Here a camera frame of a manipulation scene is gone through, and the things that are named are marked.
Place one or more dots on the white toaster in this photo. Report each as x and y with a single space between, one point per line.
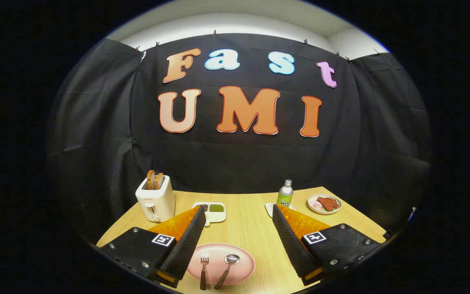
155 200

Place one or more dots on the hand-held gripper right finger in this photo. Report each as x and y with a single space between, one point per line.
292 245

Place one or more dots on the pink ham slices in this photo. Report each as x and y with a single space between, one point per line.
315 206

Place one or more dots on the dark beans pile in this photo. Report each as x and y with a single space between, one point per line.
205 208

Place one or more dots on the green soda bottle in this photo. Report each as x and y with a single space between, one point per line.
284 194

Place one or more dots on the white square coaster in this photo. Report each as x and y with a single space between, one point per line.
268 208

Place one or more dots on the black backdrop cloth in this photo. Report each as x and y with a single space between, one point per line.
239 163

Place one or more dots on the white divided dish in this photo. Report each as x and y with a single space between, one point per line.
218 216

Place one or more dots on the brown meat piece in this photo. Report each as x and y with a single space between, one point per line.
328 203

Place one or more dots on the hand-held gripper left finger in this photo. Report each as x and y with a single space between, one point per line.
186 245

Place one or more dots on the white oval plate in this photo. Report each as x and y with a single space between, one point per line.
337 208

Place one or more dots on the pink round plate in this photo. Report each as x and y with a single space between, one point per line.
245 267

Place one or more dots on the green beans pile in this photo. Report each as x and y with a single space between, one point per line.
216 208

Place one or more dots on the brown toast slice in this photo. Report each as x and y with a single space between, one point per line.
150 179
159 181

